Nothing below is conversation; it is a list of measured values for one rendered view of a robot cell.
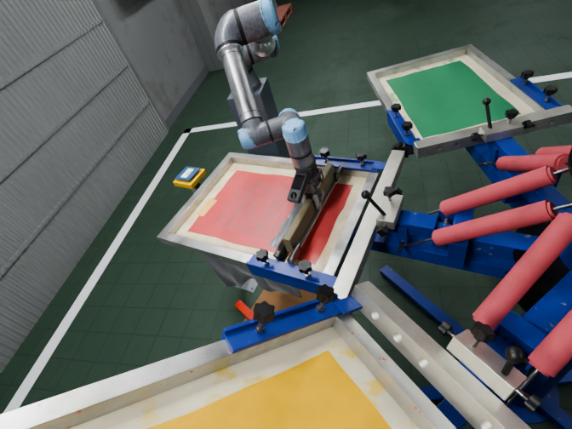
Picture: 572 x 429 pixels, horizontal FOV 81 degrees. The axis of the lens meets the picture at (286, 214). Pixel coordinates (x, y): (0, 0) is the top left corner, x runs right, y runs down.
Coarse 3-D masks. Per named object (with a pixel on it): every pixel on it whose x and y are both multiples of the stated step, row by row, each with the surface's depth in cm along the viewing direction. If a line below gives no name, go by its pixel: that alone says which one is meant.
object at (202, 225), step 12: (216, 204) 150; (204, 216) 147; (216, 216) 145; (192, 228) 143; (204, 228) 141; (216, 228) 140; (276, 228) 131; (312, 228) 126; (324, 228) 124; (228, 240) 133; (240, 240) 131; (252, 240) 130; (264, 240) 128; (312, 240) 122; (324, 240) 120; (300, 252) 119; (312, 252) 118; (312, 264) 115
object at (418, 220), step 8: (400, 216) 108; (408, 216) 107; (416, 216) 106; (424, 216) 106; (432, 216) 105; (400, 224) 107; (408, 224) 105; (416, 224) 104; (424, 224) 104; (432, 224) 103; (408, 232) 108; (416, 232) 106; (424, 232) 105
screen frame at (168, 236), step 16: (224, 160) 168; (240, 160) 167; (256, 160) 161; (272, 160) 157; (288, 160) 154; (368, 176) 133; (208, 192) 158; (192, 208) 151; (176, 224) 144; (352, 224) 118; (160, 240) 141; (176, 240) 136; (192, 240) 133; (352, 240) 117; (224, 256) 123; (240, 256) 121; (336, 256) 110; (336, 272) 107
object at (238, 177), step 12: (228, 180) 161; (240, 180) 158; (264, 180) 154; (276, 180) 151; (288, 180) 149; (228, 192) 154; (336, 192) 136; (348, 192) 134; (336, 204) 131; (324, 216) 128; (336, 216) 127
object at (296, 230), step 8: (328, 168) 132; (328, 176) 130; (320, 184) 126; (328, 184) 131; (312, 200) 122; (304, 208) 119; (312, 208) 123; (296, 216) 117; (304, 216) 117; (312, 216) 124; (296, 224) 115; (304, 224) 118; (288, 232) 113; (296, 232) 114; (304, 232) 120; (288, 240) 111; (296, 240) 115; (288, 248) 115
